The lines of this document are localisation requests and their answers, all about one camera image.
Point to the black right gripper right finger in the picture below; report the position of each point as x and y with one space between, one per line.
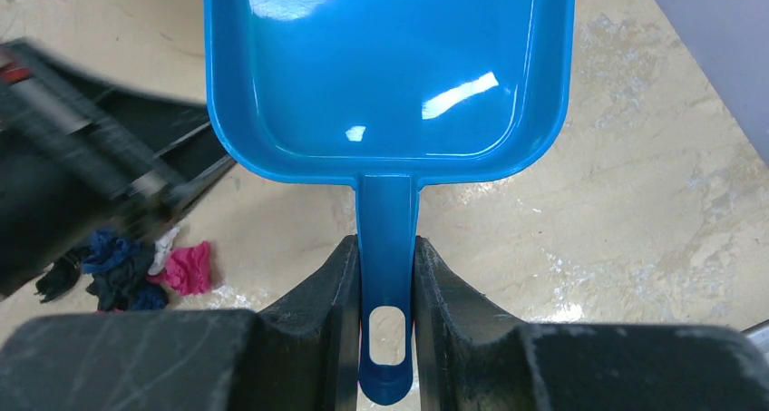
473 355

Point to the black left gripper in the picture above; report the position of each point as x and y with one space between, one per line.
78 152

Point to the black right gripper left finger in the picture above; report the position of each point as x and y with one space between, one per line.
299 353

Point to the blue plastic dustpan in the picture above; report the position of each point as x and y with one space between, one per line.
387 97

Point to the white paper scrap centre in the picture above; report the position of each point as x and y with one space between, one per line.
163 248

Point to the pink paper scrap middle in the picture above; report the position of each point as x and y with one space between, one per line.
187 270

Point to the dark blue paper scrap centre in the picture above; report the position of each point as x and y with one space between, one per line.
107 250

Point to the large black paper scrap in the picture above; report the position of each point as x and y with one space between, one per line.
119 287

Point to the small black paper scrap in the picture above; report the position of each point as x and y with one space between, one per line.
58 280

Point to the aluminium frame rail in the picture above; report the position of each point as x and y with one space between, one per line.
758 333

